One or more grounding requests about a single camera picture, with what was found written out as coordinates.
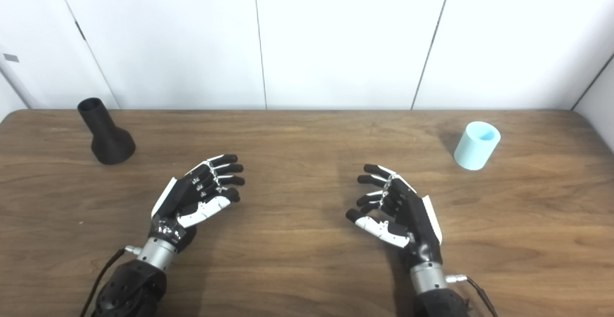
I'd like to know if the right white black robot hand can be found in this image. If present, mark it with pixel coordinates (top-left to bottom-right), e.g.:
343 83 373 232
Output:
345 164 443 270

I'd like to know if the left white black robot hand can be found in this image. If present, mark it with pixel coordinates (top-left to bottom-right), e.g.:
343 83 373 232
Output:
150 153 246 253

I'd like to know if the light-blue hose piece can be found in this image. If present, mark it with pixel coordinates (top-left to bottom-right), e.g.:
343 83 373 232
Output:
453 121 501 171

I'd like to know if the black flared nozzle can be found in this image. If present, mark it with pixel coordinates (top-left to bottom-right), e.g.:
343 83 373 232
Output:
77 97 136 165

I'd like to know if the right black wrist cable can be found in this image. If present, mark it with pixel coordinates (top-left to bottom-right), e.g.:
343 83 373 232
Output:
446 274 499 317

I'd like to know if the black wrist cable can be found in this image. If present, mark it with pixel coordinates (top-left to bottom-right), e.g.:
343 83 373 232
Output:
446 274 499 317
79 245 142 317

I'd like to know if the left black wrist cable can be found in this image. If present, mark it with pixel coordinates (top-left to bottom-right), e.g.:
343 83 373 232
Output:
79 245 142 317

